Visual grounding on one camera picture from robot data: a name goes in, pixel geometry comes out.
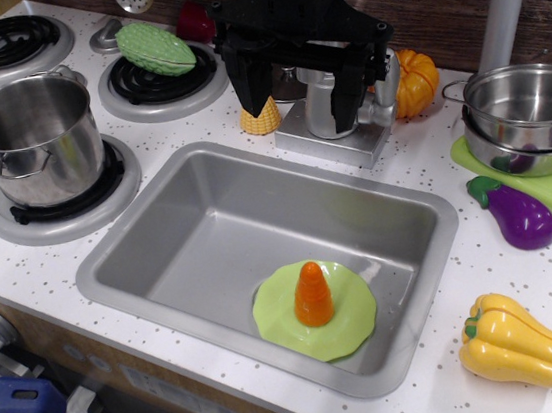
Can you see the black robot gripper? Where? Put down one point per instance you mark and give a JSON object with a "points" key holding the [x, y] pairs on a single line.
{"points": [[327, 35]]}

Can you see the silver toy faucet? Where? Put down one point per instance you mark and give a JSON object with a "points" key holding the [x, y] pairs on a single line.
{"points": [[313, 127]]}

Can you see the yellow toy corn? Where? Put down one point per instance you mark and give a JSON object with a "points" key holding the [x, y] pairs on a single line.
{"points": [[267, 122]]}

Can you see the orange toy pumpkin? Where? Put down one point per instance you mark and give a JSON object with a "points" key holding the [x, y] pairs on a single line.
{"points": [[419, 80]]}

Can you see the red toy pepper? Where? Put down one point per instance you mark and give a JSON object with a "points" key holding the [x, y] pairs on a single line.
{"points": [[194, 24]]}

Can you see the green toy bitter gourd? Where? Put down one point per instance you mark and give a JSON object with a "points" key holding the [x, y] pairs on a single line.
{"points": [[155, 50]]}

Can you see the back right stove burner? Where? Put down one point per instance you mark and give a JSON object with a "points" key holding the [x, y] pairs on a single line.
{"points": [[133, 94]]}

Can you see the stove burner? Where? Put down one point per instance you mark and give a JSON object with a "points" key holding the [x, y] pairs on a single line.
{"points": [[31, 44], [133, 94], [100, 205]]}

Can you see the grey toy sink basin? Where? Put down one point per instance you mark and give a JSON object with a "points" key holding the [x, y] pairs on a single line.
{"points": [[192, 250]]}

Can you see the grey stove knob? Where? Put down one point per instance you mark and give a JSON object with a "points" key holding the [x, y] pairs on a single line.
{"points": [[103, 41]]}

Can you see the orange toy carrot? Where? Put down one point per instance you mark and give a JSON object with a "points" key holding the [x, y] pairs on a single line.
{"points": [[313, 305]]}

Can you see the light green plastic plate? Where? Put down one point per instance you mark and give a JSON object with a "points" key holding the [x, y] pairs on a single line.
{"points": [[353, 321]]}

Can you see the upper steel pot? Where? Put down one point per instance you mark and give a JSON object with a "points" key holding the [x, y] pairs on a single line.
{"points": [[510, 106]]}

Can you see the lower steel pot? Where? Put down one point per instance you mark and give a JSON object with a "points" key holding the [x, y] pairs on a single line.
{"points": [[518, 163]]}

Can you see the grey vertical pole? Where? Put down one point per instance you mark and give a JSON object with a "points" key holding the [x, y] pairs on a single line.
{"points": [[503, 2]]}

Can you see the tall steel pot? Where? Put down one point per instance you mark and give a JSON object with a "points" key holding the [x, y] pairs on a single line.
{"points": [[50, 148]]}

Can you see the purple toy eggplant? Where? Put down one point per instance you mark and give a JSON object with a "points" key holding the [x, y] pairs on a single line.
{"points": [[524, 222]]}

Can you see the back left stove burner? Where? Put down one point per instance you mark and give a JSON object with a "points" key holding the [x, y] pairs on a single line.
{"points": [[31, 44]]}

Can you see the front stove burner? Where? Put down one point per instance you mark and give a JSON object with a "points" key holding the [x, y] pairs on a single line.
{"points": [[100, 205]]}

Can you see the yellow toy bell pepper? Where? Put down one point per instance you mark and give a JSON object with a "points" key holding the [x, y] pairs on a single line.
{"points": [[503, 342]]}

